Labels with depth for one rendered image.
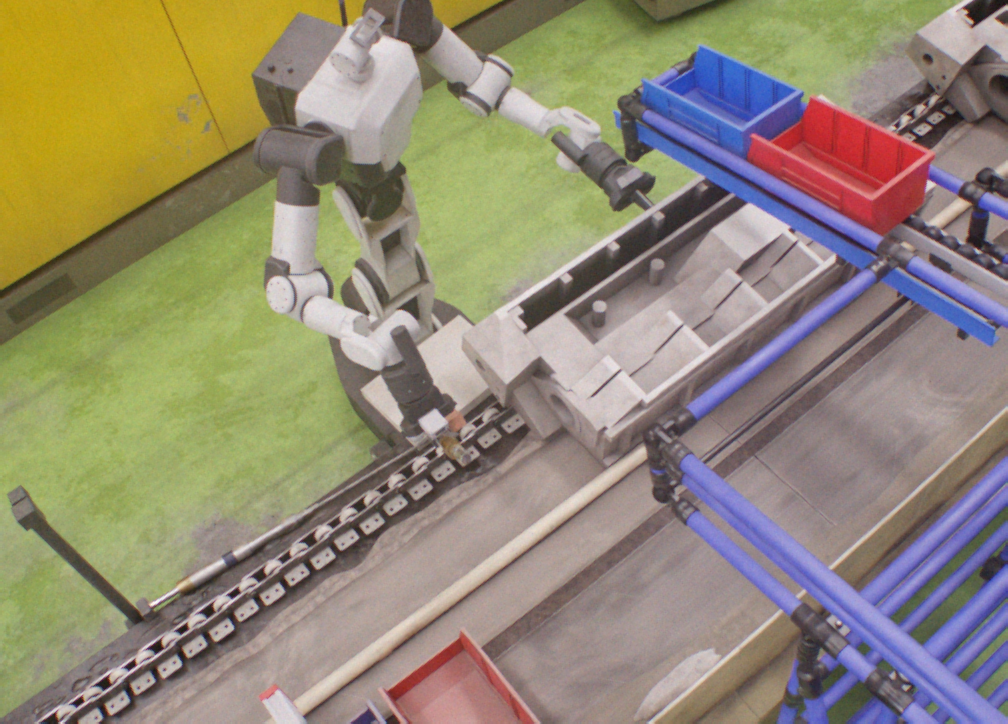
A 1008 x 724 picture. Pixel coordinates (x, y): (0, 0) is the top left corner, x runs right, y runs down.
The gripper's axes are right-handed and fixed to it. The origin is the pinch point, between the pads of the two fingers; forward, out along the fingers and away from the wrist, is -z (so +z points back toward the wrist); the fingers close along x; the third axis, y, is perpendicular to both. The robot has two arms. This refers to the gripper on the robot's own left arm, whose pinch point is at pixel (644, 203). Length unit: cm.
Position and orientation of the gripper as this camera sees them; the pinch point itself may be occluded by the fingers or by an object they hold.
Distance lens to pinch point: 231.5
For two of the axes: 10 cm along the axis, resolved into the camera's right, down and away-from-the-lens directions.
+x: -7.9, 5.5, -2.7
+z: -6.1, -6.8, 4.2
